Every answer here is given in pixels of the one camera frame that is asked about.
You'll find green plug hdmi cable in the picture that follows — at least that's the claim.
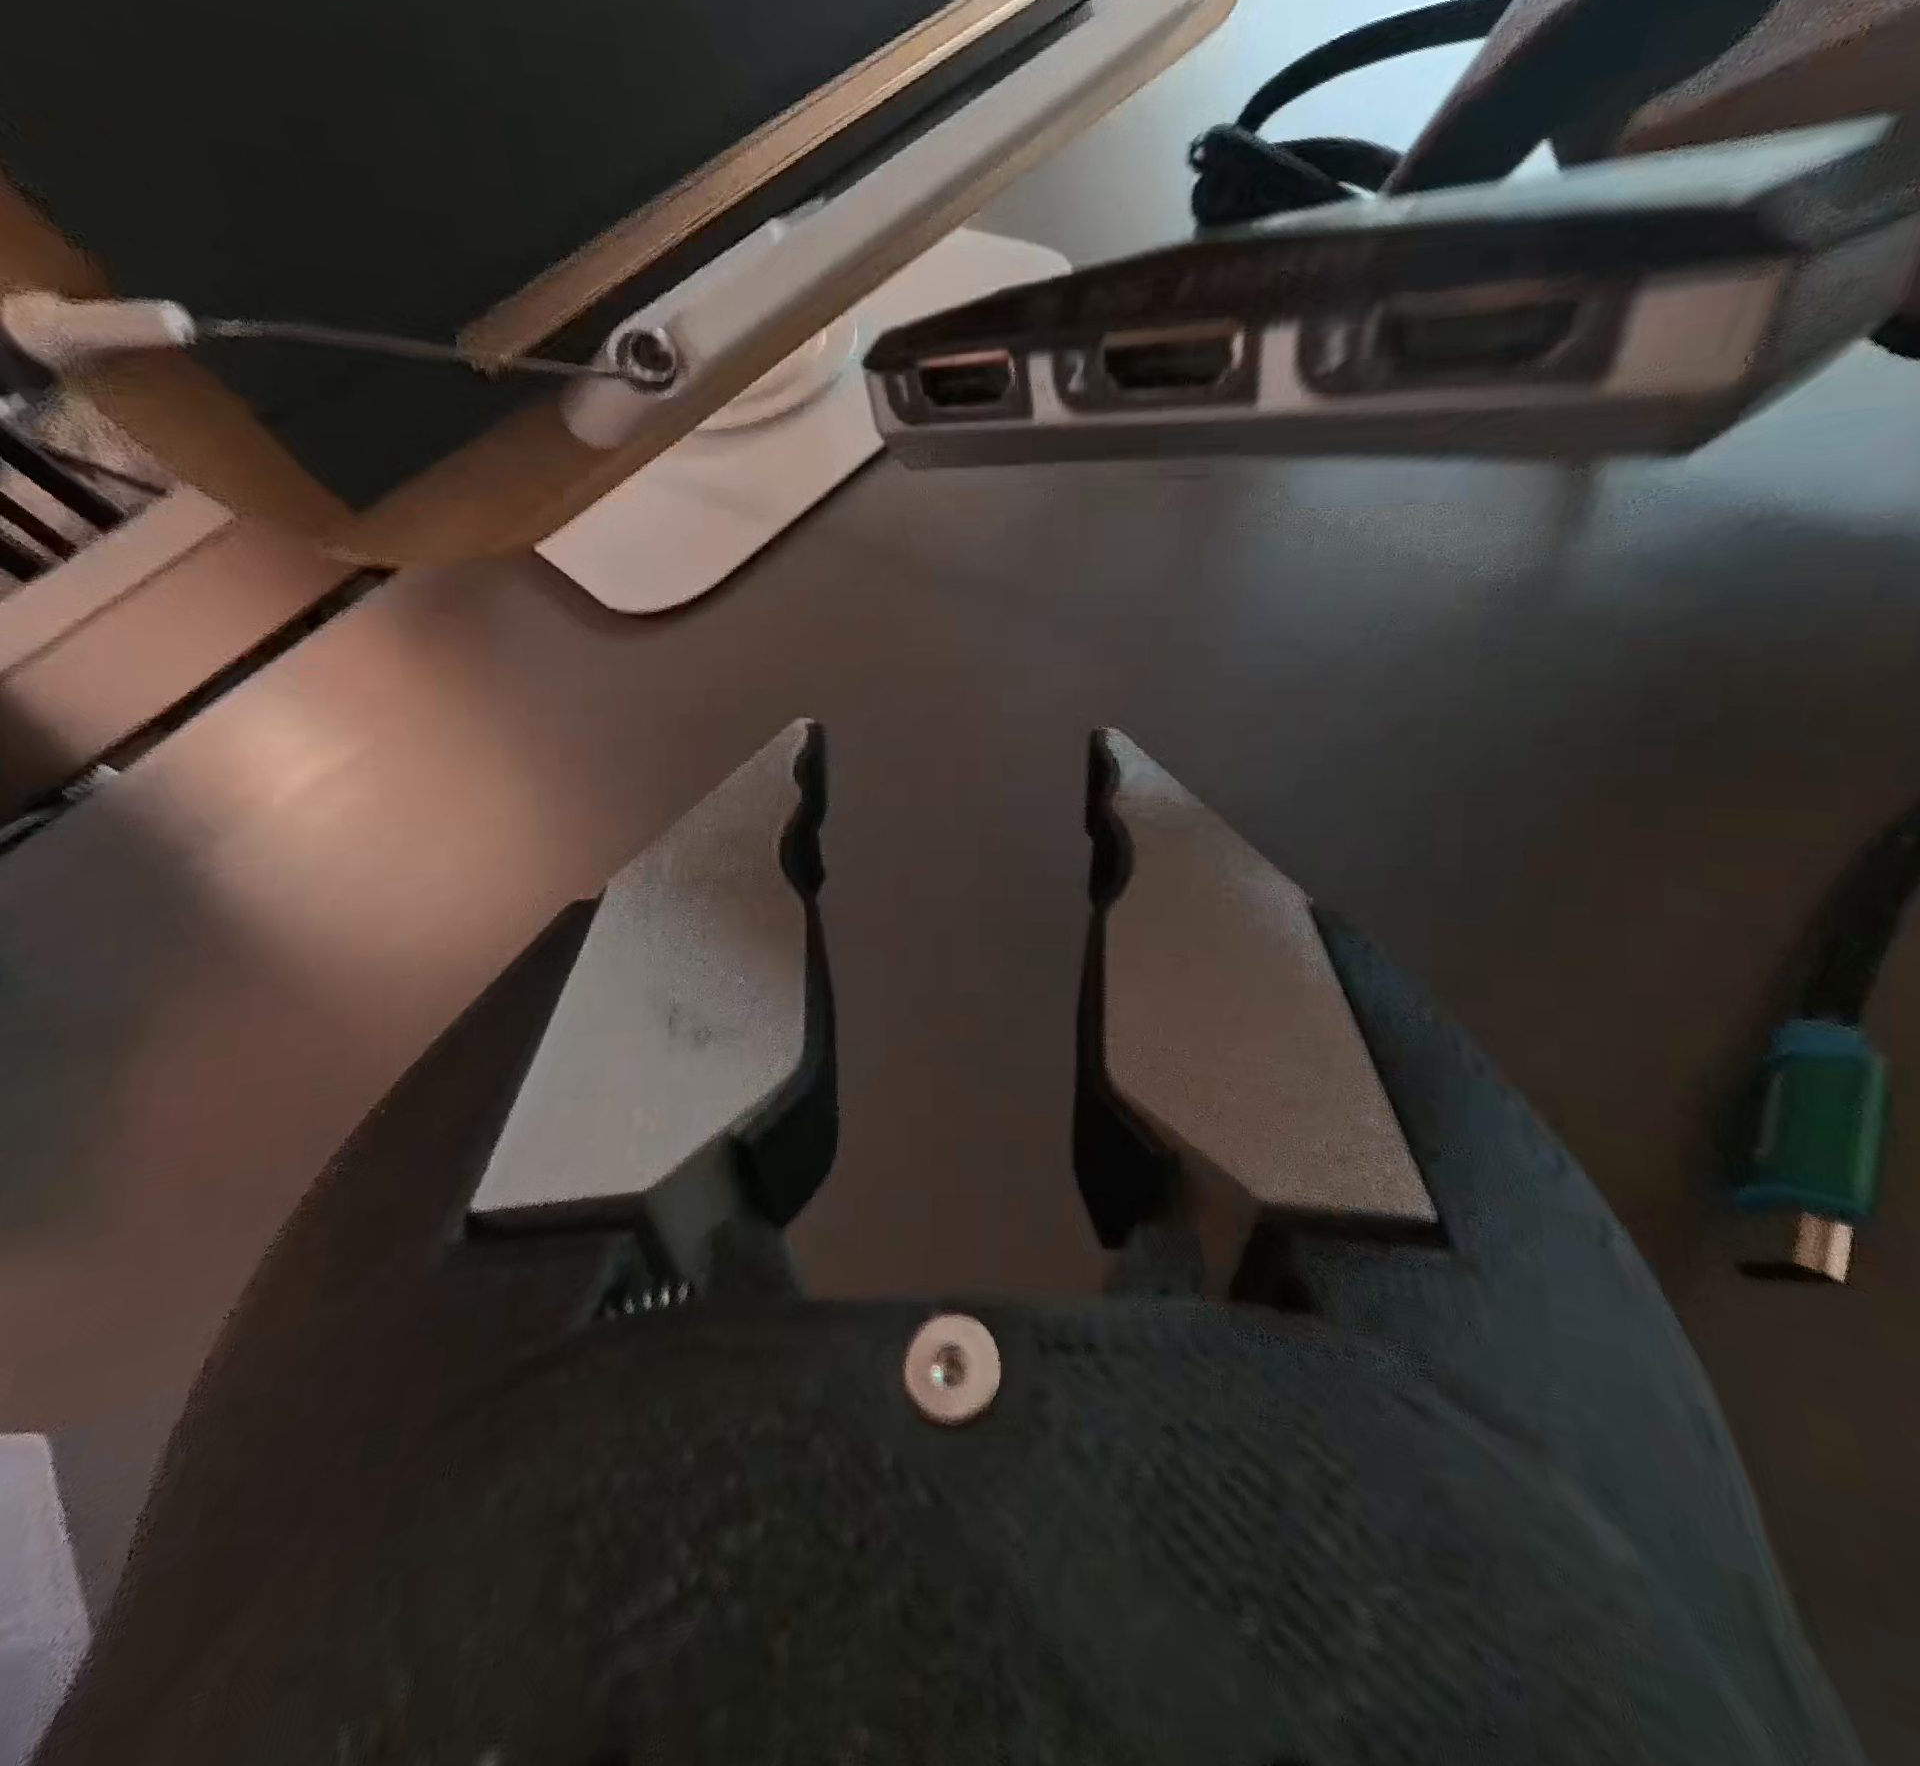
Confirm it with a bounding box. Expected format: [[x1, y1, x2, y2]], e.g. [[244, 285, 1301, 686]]
[[1725, 806, 1920, 1279], [1191, 0, 1523, 223]]

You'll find white stand base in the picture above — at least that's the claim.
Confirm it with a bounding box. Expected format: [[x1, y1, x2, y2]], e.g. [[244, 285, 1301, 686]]
[[535, 227, 1074, 616]]

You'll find grey hdmi switch box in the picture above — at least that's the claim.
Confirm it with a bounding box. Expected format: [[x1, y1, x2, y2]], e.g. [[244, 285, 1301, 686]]
[[863, 116, 1920, 470]]

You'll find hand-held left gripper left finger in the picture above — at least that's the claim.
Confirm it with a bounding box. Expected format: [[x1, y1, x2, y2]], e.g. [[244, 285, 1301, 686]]
[[468, 717, 842, 1235]]

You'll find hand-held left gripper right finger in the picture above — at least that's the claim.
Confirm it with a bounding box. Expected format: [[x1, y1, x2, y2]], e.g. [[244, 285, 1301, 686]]
[[1071, 723, 1445, 1253]]

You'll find thin steel security wire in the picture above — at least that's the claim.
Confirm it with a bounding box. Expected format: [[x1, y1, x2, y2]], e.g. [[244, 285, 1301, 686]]
[[0, 291, 661, 380]]

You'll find monitor with white stand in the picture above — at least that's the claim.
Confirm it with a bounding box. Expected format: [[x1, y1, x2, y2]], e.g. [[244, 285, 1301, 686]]
[[0, 0, 1262, 567]]

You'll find silver mounting bar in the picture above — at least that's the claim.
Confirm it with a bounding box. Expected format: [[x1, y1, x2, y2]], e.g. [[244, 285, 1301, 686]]
[[561, 0, 1224, 448]]

